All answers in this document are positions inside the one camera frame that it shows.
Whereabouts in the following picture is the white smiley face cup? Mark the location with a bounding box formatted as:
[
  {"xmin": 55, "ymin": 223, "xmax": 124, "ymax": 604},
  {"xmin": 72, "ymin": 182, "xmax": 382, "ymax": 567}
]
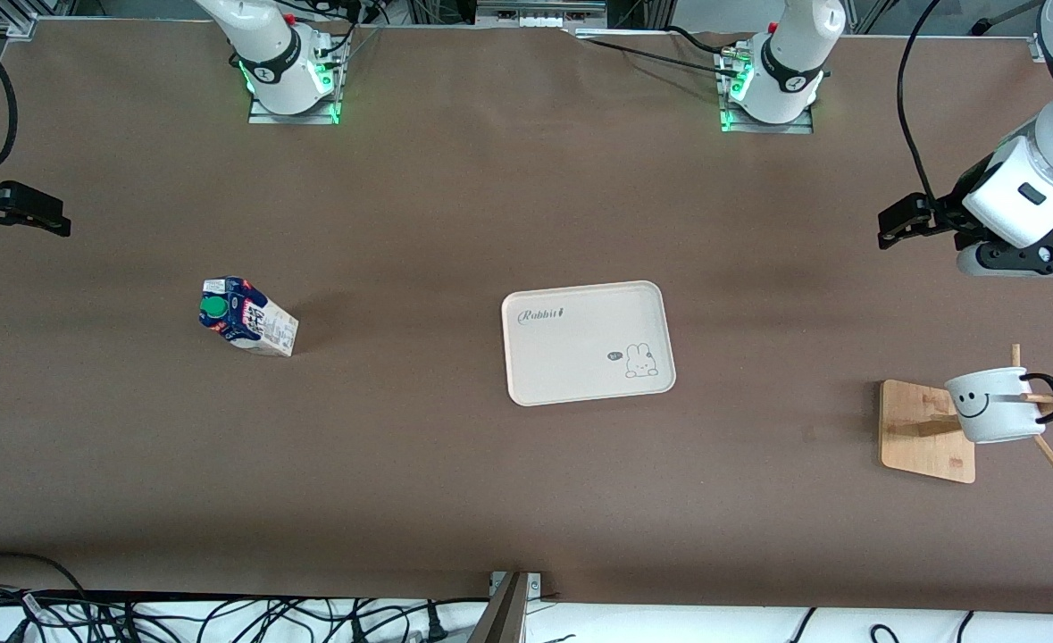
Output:
[{"xmin": 944, "ymin": 366, "xmax": 1053, "ymax": 445}]

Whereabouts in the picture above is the blue white milk carton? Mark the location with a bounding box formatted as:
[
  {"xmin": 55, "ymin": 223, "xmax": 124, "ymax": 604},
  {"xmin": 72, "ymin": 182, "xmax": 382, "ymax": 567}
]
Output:
[{"xmin": 198, "ymin": 275, "xmax": 300, "ymax": 358}]

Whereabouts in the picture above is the cream rabbit print tray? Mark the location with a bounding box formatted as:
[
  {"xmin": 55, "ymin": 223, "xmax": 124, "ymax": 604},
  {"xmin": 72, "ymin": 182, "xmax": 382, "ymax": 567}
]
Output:
[{"xmin": 500, "ymin": 280, "xmax": 677, "ymax": 408}]

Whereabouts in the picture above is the wooden mug stand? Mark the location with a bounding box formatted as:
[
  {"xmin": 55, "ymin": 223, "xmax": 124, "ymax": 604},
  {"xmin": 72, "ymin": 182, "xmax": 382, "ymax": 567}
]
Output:
[{"xmin": 879, "ymin": 344, "xmax": 1053, "ymax": 485}]

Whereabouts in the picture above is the white power strip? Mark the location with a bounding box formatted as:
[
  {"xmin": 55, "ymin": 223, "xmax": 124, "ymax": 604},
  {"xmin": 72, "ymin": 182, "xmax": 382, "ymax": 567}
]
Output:
[{"xmin": 477, "ymin": 0, "xmax": 607, "ymax": 28}]

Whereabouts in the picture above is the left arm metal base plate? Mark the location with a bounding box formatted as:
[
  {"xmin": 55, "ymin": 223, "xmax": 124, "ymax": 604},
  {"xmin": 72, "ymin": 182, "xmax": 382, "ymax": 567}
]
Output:
[{"xmin": 715, "ymin": 40, "xmax": 815, "ymax": 135}]

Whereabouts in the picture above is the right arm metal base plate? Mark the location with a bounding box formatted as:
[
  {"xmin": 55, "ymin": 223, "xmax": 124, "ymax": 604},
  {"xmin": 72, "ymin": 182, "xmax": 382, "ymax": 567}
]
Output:
[{"xmin": 247, "ymin": 36, "xmax": 348, "ymax": 126}]

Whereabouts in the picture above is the black cable on table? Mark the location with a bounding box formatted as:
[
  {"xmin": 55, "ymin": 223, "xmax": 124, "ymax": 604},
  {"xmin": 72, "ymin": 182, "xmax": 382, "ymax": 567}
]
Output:
[{"xmin": 575, "ymin": 34, "xmax": 743, "ymax": 74}]

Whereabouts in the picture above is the metal table edge bracket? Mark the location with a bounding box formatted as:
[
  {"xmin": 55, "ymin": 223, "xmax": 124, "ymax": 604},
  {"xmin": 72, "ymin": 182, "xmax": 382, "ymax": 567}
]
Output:
[{"xmin": 468, "ymin": 570, "xmax": 545, "ymax": 643}]

